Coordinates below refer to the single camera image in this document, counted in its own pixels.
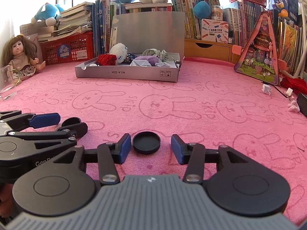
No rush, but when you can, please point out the blue plush on books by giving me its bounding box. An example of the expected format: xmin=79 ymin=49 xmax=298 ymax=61
xmin=31 ymin=3 xmax=64 ymax=26

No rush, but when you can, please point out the stack of books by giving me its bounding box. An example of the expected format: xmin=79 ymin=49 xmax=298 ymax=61
xmin=20 ymin=2 xmax=93 ymax=42

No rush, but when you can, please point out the small white paper cube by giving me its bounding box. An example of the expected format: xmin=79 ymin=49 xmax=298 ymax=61
xmin=262 ymin=84 xmax=272 ymax=95

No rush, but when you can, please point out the green checked cloth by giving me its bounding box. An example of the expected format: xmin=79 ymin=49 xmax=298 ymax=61
xmin=142 ymin=48 xmax=169 ymax=62

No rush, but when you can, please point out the red plastic basket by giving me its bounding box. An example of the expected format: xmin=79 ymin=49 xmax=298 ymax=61
xmin=40 ymin=31 xmax=94 ymax=65

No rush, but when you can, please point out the red knitted item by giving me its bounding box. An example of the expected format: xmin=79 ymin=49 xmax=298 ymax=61
xmin=96 ymin=53 xmax=116 ymax=66

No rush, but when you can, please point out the black power adapter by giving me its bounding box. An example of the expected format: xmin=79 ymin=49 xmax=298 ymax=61
xmin=297 ymin=93 xmax=307 ymax=117

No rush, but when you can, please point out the wooden drawer shelf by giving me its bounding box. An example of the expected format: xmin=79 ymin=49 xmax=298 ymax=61
xmin=184 ymin=39 xmax=240 ymax=64

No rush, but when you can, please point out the grey cardboard box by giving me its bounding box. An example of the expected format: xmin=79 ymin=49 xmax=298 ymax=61
xmin=75 ymin=11 xmax=185 ymax=82

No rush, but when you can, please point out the red cloth at right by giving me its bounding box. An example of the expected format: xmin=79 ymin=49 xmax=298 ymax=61
xmin=281 ymin=77 xmax=307 ymax=95

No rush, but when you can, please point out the blue patterned scrunchie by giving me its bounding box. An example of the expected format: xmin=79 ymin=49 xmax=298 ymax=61
xmin=124 ymin=53 xmax=137 ymax=63

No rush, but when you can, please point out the clear glass cup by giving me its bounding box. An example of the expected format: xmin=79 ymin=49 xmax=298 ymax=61
xmin=0 ymin=65 xmax=17 ymax=101

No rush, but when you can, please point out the triangular pink toy house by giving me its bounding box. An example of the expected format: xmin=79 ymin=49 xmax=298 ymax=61
xmin=234 ymin=11 xmax=279 ymax=85

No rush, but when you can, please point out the white paper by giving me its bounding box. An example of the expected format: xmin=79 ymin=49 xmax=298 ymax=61
xmin=130 ymin=60 xmax=151 ymax=67

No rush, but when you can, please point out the white plush toy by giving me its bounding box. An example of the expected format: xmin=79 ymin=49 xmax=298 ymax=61
xmin=109 ymin=43 xmax=127 ymax=65

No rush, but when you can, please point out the small pink white figure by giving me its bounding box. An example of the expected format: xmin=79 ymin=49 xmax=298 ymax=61
xmin=288 ymin=100 xmax=300 ymax=113

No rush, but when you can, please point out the white charger plug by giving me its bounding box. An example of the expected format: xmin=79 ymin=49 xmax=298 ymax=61
xmin=286 ymin=88 xmax=293 ymax=97

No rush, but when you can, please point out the person's left hand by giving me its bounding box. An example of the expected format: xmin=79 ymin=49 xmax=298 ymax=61
xmin=0 ymin=184 xmax=14 ymax=218

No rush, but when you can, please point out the purple plush toy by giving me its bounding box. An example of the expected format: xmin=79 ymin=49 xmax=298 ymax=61
xmin=133 ymin=56 xmax=161 ymax=67

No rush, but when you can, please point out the black round lid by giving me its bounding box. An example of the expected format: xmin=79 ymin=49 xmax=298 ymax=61
xmin=132 ymin=131 xmax=161 ymax=155
xmin=61 ymin=117 xmax=81 ymax=127

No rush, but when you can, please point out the black binder clip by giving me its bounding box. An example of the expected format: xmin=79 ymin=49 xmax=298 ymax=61
xmin=172 ymin=57 xmax=182 ymax=71

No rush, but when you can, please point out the brown haired doll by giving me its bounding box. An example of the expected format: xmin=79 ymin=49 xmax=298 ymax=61
xmin=2 ymin=34 xmax=45 ymax=85

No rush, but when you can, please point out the white colourful pencil box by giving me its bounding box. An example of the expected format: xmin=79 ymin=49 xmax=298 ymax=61
xmin=201 ymin=19 xmax=229 ymax=44

